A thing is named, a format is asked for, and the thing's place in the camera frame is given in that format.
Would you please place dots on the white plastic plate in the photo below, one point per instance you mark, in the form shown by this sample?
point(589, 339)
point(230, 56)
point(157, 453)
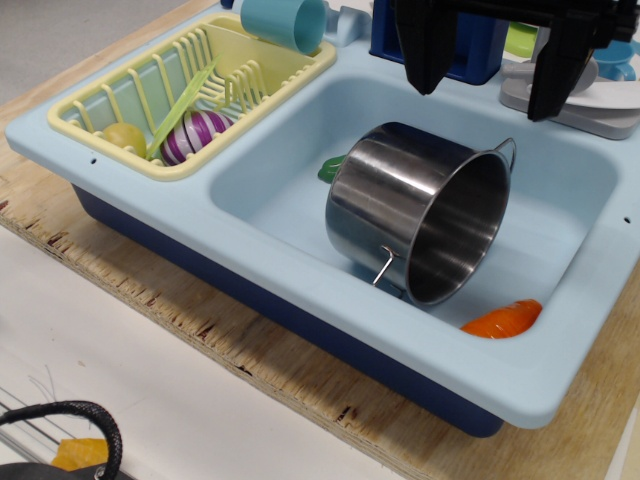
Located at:
point(612, 95)

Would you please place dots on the blue toy cup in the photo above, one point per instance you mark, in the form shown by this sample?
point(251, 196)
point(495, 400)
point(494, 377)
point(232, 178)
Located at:
point(614, 62)

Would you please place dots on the dark blue plastic box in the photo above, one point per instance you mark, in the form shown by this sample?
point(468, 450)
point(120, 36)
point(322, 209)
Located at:
point(480, 42)

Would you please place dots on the yellow tape piece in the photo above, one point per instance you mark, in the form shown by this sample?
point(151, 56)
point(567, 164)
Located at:
point(76, 454)

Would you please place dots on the light blue plastic holder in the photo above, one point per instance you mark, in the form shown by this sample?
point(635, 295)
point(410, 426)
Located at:
point(345, 24)

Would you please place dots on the purple white striped toy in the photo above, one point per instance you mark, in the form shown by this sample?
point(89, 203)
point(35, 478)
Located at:
point(195, 130)

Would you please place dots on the teal plastic cup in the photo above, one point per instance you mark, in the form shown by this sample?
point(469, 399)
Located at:
point(298, 25)

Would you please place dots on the green plastic toy utensil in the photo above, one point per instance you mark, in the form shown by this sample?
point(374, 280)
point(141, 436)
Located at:
point(180, 106)

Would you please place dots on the light blue toy sink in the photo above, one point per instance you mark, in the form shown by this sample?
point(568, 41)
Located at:
point(251, 222)

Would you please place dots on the orange toy carrot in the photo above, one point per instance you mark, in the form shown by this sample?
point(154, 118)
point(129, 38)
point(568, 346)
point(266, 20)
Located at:
point(505, 322)

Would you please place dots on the yellow dish drying rack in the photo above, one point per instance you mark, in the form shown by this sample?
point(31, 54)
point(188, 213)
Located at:
point(251, 79)

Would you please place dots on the plywood board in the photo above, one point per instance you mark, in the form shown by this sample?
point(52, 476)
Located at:
point(207, 387)

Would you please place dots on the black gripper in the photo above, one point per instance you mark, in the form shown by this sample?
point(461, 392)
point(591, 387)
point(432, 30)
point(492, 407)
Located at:
point(427, 32)

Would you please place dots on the green toy vegetable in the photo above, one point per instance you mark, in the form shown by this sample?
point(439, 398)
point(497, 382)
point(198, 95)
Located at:
point(330, 168)

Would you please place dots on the lime green toy bowl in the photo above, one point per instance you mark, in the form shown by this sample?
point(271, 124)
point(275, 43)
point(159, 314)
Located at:
point(520, 39)

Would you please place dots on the yellow toy fruit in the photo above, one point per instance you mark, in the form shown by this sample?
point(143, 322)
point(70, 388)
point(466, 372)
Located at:
point(126, 135)

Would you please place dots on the stainless steel pot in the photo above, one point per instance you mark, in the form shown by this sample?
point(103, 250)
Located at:
point(418, 210)

